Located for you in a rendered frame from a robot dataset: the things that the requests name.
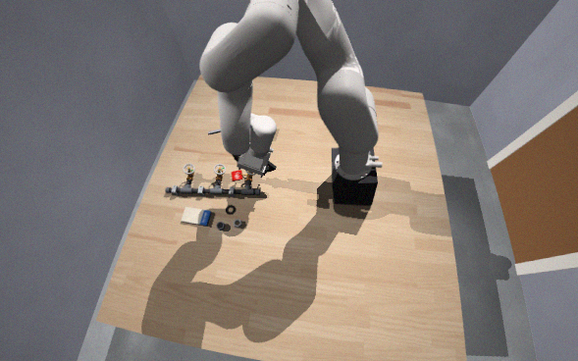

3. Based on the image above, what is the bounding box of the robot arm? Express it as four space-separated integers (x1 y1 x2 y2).
200 0 383 181

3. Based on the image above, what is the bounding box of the grey pipe manifold with three valves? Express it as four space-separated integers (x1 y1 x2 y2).
165 164 260 197

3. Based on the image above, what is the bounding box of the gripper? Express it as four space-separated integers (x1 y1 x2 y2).
233 152 277 178

